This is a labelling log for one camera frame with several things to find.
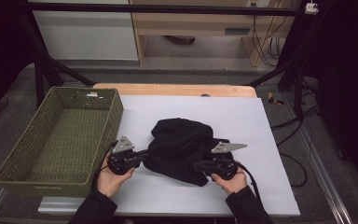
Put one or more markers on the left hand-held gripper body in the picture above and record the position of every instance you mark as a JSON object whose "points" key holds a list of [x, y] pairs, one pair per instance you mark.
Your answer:
{"points": [[122, 147]]}

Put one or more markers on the person's left hand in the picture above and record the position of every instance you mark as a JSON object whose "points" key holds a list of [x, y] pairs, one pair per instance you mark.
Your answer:
{"points": [[112, 182]]}

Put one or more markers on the white board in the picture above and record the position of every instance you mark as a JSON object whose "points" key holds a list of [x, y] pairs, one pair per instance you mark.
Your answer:
{"points": [[261, 124]]}

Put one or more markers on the green woven basket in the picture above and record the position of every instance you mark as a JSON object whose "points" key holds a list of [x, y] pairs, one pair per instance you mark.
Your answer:
{"points": [[59, 143]]}

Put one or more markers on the black curtain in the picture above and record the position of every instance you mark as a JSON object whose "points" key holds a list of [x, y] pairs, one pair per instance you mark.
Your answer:
{"points": [[0, 46], [348, 77]]}

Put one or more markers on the yellow and black tape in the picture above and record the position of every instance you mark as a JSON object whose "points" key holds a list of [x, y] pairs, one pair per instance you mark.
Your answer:
{"points": [[272, 98]]}

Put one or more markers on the person's right hand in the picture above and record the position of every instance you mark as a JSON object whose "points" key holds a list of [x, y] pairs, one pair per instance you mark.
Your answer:
{"points": [[231, 185]]}

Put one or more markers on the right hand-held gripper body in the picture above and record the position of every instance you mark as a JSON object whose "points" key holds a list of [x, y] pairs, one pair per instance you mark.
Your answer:
{"points": [[227, 146]]}

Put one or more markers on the light wooden desk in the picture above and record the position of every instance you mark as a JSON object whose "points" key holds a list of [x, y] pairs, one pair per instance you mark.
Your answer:
{"points": [[183, 26]]}

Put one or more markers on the black metal frame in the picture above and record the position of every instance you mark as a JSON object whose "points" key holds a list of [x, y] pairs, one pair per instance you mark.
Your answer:
{"points": [[167, 8]]}

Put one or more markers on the small white camera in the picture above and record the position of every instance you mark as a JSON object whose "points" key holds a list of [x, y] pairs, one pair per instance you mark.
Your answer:
{"points": [[311, 8]]}

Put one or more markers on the white basket label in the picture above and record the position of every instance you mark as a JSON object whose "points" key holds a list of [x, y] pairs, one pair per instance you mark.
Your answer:
{"points": [[92, 94]]}

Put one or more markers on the black knit vest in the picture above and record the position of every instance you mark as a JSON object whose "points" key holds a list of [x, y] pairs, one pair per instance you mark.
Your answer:
{"points": [[177, 146]]}

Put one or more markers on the white cabinet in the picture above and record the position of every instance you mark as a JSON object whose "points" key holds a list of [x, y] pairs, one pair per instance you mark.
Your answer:
{"points": [[87, 37]]}

